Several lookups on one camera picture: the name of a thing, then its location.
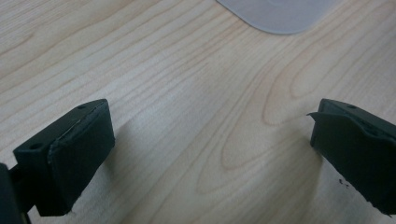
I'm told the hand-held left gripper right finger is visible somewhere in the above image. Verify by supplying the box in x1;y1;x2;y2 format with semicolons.
306;98;396;217

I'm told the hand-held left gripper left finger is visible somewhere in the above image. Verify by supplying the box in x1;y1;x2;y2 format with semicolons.
12;98;116;217

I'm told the clear plastic storage box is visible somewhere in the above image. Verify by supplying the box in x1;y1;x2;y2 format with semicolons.
215;0;339;35

